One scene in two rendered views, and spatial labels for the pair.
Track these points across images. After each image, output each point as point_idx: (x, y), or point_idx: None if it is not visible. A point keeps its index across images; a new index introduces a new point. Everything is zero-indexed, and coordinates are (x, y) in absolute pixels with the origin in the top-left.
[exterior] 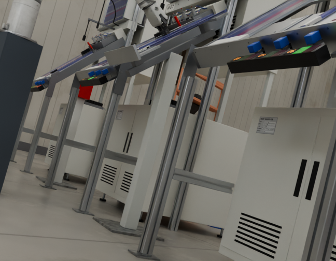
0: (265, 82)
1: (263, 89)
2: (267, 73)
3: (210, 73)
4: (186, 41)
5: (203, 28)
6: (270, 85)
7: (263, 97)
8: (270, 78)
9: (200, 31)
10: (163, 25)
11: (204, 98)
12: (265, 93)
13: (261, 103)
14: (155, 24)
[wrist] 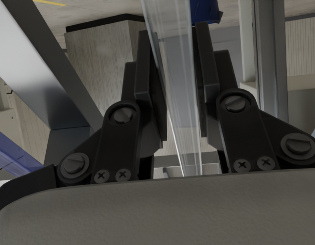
0: (252, 61)
1: (251, 44)
2: (254, 78)
3: (273, 11)
4: (20, 56)
5: (54, 151)
6: (242, 58)
7: (245, 28)
8: (243, 71)
9: (86, 134)
10: (62, 182)
11: None
12: (242, 38)
13: (244, 14)
14: (180, 222)
